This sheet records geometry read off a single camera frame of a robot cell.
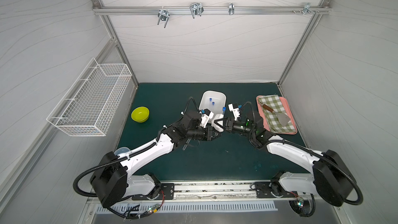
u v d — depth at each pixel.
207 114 0.71
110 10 0.78
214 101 1.08
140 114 0.99
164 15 0.80
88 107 0.69
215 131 0.72
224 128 0.71
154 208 0.69
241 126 0.69
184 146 0.88
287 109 1.04
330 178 0.41
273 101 1.08
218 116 0.76
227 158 0.85
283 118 1.01
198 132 0.66
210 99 1.11
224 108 0.77
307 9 0.76
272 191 0.67
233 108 0.73
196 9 0.77
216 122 0.75
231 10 0.78
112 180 0.40
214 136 0.71
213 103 1.08
